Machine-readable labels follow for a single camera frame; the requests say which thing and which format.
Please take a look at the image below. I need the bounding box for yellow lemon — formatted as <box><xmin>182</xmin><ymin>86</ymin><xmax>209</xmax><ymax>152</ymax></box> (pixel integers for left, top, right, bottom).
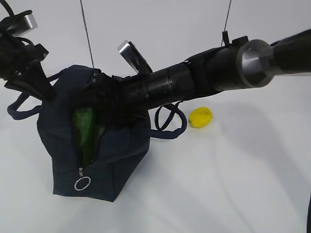
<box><xmin>189</xmin><ymin>107</ymin><xmax>213</xmax><ymax>128</ymax></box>

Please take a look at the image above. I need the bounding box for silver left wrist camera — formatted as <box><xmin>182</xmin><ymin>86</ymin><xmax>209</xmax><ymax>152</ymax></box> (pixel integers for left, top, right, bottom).
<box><xmin>1</xmin><ymin>10</ymin><xmax>38</xmax><ymax>36</ymax></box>

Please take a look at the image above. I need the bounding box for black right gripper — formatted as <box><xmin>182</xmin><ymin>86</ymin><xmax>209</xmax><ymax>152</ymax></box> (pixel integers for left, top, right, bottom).
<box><xmin>95</xmin><ymin>73</ymin><xmax>148</xmax><ymax>127</ymax></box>

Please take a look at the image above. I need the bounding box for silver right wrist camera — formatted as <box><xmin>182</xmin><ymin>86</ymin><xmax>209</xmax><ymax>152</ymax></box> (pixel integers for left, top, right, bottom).
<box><xmin>118</xmin><ymin>40</ymin><xmax>153</xmax><ymax>74</ymax></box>

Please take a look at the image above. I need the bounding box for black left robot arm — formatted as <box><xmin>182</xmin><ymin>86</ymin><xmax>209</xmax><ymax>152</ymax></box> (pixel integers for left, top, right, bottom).
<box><xmin>0</xmin><ymin>0</ymin><xmax>55</xmax><ymax>100</ymax></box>

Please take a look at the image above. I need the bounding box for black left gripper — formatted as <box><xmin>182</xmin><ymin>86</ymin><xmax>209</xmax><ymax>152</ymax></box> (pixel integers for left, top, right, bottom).
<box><xmin>0</xmin><ymin>44</ymin><xmax>55</xmax><ymax>99</ymax></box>

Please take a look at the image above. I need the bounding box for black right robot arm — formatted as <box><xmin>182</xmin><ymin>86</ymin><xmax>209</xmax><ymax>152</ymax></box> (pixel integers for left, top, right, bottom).
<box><xmin>96</xmin><ymin>30</ymin><xmax>311</xmax><ymax>113</ymax></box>

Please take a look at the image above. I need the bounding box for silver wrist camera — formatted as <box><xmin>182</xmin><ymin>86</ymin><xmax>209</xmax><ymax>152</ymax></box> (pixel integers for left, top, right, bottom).
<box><xmin>1</xmin><ymin>10</ymin><xmax>38</xmax><ymax>36</ymax></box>
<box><xmin>118</xmin><ymin>40</ymin><xmax>153</xmax><ymax>74</ymax></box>

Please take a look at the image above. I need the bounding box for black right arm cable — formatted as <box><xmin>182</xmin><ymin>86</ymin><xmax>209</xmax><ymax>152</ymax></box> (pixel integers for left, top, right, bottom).
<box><xmin>154</xmin><ymin>100</ymin><xmax>183</xmax><ymax>131</ymax></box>

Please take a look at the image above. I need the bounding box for navy blue lunch bag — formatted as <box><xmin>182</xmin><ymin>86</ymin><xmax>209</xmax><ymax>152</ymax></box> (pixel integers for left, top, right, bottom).
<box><xmin>7</xmin><ymin>65</ymin><xmax>187</xmax><ymax>202</ymax></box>

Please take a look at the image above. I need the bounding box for green cucumber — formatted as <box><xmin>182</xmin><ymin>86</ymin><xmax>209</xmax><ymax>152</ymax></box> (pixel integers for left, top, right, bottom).
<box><xmin>72</xmin><ymin>107</ymin><xmax>98</xmax><ymax>167</ymax></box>

